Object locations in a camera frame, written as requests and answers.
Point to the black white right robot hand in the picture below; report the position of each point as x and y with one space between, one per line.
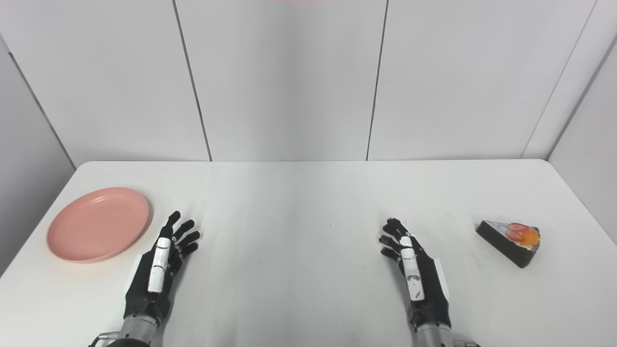
415 274

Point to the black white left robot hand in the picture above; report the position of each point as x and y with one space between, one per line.
159 270

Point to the pink round plate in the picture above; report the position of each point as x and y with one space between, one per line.
98 224

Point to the chocolate cake slice with fruit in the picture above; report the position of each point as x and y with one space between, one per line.
506 243

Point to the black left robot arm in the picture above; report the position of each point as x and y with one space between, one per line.
137 332

